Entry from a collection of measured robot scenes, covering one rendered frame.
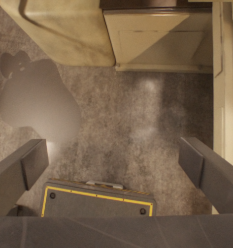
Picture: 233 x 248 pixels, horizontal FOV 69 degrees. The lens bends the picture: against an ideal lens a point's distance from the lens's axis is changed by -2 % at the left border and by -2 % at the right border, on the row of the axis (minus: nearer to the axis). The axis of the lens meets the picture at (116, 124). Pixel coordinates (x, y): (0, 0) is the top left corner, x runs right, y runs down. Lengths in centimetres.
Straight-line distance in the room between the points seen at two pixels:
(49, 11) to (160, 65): 86
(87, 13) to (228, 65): 73
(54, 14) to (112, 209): 115
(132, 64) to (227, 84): 88
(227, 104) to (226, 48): 23
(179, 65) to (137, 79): 34
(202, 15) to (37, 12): 88
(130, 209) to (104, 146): 53
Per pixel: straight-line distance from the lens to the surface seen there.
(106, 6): 105
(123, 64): 149
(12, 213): 163
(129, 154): 137
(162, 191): 141
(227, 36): 87
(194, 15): 108
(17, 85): 185
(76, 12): 111
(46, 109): 162
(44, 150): 16
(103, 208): 112
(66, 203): 118
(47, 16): 119
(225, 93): 76
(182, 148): 16
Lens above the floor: 137
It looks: 78 degrees down
